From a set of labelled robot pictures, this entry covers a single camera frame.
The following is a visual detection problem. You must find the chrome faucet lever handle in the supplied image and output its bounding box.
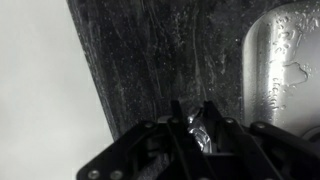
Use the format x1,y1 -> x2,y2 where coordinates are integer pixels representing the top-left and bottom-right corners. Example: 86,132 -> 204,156
185,106 -> 213,155

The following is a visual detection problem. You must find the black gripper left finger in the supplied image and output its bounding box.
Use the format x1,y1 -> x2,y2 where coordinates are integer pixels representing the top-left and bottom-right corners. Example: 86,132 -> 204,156
76,99 -> 208,180

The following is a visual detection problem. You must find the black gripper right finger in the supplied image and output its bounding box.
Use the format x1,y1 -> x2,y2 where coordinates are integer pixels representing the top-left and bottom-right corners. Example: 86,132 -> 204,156
199,100 -> 320,180

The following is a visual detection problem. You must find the stainless steel sink basin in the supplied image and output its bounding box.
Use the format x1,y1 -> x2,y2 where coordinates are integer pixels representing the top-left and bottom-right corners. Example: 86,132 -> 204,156
241,0 -> 320,141

